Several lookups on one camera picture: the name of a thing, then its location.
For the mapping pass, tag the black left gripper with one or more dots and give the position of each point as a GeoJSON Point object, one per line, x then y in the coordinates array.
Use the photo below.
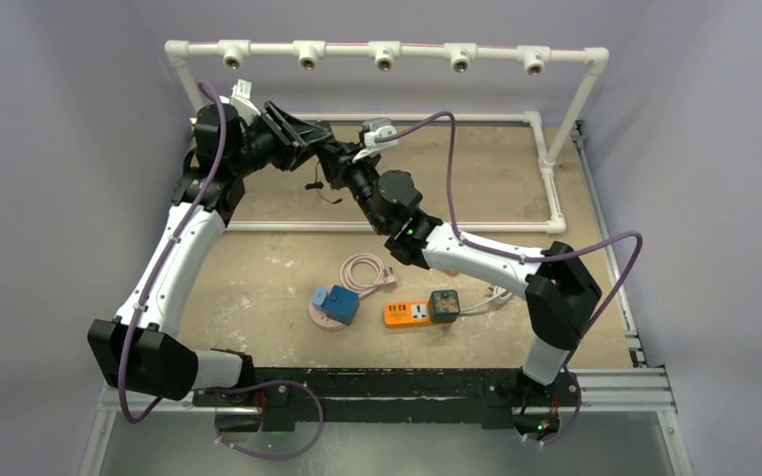
{"type": "Point", "coordinates": [291, 130]}

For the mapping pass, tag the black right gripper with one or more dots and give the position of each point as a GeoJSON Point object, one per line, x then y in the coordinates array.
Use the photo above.
{"type": "Point", "coordinates": [344, 162]}

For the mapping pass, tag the black power adapter with cord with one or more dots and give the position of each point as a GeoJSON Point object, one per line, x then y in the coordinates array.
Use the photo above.
{"type": "Point", "coordinates": [317, 185]}

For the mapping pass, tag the light blue USB charger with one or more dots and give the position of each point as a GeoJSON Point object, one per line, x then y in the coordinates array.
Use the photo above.
{"type": "Point", "coordinates": [319, 297]}

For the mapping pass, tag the blue cube socket adapter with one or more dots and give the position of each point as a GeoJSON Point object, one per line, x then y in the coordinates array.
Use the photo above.
{"type": "Point", "coordinates": [341, 305]}

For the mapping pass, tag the pink round socket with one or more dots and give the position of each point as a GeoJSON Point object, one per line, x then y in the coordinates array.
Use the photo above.
{"type": "Point", "coordinates": [319, 319]}

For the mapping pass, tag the dark green cube plug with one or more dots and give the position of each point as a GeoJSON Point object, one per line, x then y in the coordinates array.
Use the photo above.
{"type": "Point", "coordinates": [444, 307]}

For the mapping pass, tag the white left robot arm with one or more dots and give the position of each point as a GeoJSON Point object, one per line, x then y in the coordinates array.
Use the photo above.
{"type": "Point", "coordinates": [138, 350]}

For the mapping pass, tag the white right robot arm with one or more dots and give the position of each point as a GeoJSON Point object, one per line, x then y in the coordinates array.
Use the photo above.
{"type": "Point", "coordinates": [559, 291]}

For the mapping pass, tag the orange power strip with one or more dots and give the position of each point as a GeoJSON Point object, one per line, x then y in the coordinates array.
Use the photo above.
{"type": "Point", "coordinates": [406, 314]}

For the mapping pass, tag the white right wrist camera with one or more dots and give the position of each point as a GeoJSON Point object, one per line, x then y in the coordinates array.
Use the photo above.
{"type": "Point", "coordinates": [376, 135]}

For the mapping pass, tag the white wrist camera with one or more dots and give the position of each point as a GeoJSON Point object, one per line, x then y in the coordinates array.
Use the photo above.
{"type": "Point", "coordinates": [240, 99]}
{"type": "Point", "coordinates": [376, 135]}

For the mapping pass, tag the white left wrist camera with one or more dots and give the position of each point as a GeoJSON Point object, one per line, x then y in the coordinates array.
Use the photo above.
{"type": "Point", "coordinates": [240, 99]}

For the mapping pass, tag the white PVC pipe frame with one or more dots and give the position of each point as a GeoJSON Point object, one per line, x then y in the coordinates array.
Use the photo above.
{"type": "Point", "coordinates": [406, 102]}

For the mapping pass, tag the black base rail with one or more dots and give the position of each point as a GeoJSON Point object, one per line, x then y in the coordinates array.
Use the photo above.
{"type": "Point", "coordinates": [493, 398]}

